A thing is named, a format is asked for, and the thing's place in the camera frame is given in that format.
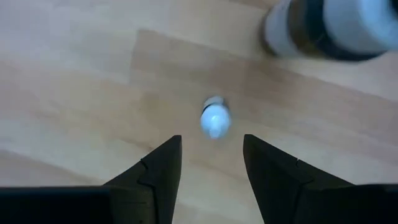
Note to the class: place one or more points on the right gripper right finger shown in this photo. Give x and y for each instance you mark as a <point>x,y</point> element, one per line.
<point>273,180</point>

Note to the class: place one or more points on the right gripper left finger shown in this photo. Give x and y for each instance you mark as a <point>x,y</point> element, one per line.
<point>161,177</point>

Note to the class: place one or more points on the small black dropper bottle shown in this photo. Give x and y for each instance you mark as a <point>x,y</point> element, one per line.
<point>215,119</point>

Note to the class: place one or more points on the large black dropper bottle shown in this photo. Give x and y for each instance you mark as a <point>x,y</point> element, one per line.
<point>311,31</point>

